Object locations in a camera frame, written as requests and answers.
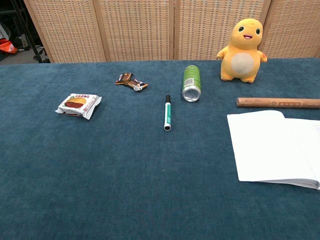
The orange bag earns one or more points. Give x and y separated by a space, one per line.
7 47

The white burger snack packet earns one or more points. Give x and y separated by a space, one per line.
77 105

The green drink can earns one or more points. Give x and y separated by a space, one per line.
191 77

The black tripod stand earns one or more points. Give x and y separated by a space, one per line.
27 30

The green white marker pen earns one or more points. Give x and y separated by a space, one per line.
167 112

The woven wooden folding screen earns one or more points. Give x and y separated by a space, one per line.
135 30

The blue felt table cover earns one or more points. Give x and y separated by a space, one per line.
150 180

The wooden rolling pin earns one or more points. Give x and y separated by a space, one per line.
275 102

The white notebook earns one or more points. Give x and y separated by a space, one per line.
270 147

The yellow dinosaur plush toy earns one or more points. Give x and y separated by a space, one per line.
241 62

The brown white candy wrapper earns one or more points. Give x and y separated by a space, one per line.
137 85

